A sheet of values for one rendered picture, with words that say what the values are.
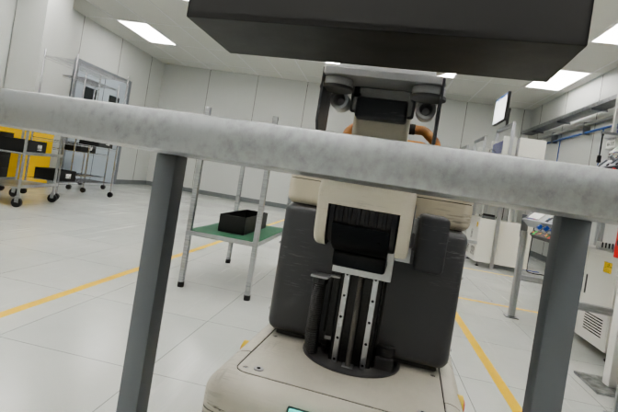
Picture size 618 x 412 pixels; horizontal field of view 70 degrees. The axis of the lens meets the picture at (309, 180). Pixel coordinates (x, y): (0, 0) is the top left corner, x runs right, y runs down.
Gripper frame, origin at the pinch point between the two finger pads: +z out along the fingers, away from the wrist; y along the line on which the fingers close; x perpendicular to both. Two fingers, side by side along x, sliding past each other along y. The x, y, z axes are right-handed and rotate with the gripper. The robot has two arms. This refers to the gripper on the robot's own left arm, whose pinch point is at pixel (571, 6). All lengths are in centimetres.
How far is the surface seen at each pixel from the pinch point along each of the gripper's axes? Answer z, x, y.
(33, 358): 106, 60, -137
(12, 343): 105, 64, -152
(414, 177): 31, -42, -19
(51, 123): 30, -42, -47
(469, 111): -186, 945, 75
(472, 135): -135, 947, 88
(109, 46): -180, 665, -631
